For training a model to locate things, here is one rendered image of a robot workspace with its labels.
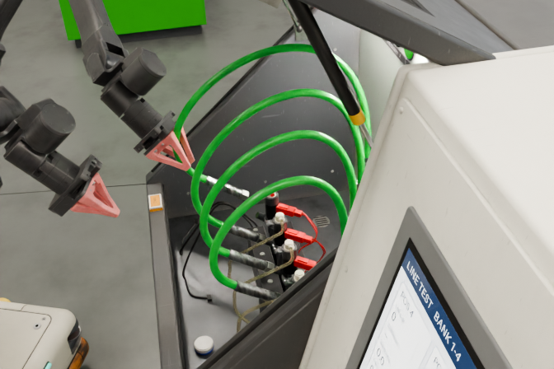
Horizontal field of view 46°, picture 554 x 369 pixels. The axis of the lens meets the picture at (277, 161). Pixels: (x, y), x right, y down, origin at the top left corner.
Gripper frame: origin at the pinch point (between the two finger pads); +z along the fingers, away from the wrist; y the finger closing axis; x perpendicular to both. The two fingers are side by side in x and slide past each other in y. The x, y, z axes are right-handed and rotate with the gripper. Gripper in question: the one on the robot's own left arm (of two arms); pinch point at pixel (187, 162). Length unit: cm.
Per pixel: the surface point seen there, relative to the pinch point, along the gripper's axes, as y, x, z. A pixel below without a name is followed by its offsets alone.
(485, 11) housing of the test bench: -1, -57, 14
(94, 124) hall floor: 220, 137, -25
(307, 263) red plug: -8.5, -6.8, 27.3
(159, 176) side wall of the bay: 31.7, 24.4, 1.7
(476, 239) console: -54, -43, 17
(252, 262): -10.0, 0.1, 20.2
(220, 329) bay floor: 0.8, 23.1, 31.1
